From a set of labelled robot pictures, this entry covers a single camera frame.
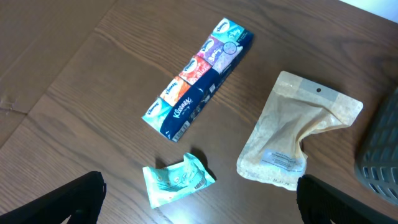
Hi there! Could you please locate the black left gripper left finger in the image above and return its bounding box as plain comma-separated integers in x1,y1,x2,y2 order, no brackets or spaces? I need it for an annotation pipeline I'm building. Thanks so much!
1,171,106,224

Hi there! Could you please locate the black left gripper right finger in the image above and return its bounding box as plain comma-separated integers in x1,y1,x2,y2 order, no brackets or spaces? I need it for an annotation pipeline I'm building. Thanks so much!
297,175,397,224

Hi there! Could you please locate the beige paper pouch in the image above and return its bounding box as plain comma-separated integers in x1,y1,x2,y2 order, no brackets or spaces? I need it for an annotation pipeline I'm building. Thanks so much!
236,71,363,191

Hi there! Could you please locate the blue Kleenex tissue pack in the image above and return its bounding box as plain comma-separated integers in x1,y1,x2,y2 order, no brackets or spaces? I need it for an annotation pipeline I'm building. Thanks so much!
142,18,254,142

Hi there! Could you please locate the grey plastic mesh basket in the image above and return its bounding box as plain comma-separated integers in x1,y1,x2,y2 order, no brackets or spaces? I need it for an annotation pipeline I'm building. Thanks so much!
354,90,397,205

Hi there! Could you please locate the mint green small packet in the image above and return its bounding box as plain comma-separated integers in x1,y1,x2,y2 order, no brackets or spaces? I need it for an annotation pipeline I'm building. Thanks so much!
142,153,215,208

